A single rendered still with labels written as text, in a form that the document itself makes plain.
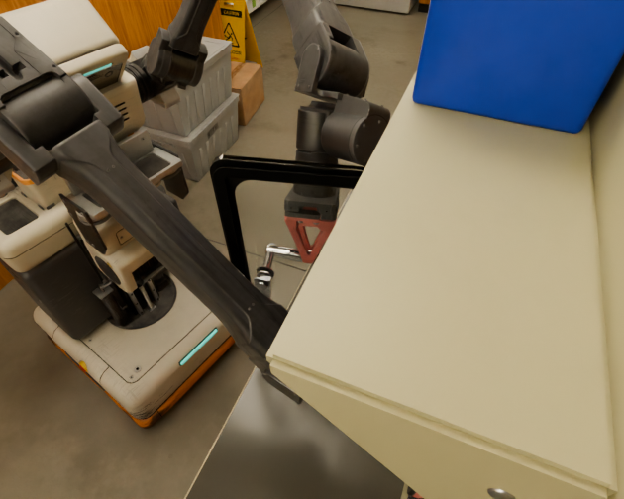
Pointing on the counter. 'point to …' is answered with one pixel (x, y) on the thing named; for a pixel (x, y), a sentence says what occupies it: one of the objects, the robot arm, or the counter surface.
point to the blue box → (524, 57)
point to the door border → (255, 179)
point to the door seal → (267, 180)
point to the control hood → (464, 312)
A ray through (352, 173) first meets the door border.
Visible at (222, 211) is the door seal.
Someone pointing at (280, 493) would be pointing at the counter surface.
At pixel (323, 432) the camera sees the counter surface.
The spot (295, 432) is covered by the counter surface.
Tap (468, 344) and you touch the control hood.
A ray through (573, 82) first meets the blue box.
